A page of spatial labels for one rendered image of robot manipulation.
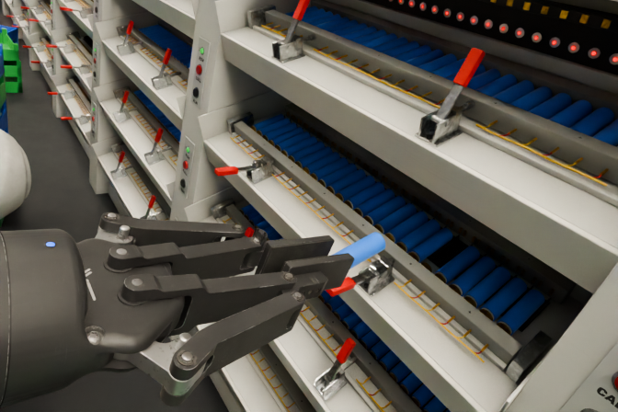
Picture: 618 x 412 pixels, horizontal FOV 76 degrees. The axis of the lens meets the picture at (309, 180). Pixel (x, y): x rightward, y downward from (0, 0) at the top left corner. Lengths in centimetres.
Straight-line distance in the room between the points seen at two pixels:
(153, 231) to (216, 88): 49
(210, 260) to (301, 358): 41
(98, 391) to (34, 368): 83
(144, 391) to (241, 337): 80
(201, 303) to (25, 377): 9
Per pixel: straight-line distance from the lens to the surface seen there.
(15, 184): 73
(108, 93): 145
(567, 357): 39
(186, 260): 26
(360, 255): 35
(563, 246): 37
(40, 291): 20
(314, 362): 65
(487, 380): 47
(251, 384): 85
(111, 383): 104
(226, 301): 25
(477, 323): 47
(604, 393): 39
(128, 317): 22
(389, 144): 44
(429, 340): 47
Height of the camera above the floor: 84
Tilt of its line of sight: 25 degrees down
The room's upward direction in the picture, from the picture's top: 17 degrees clockwise
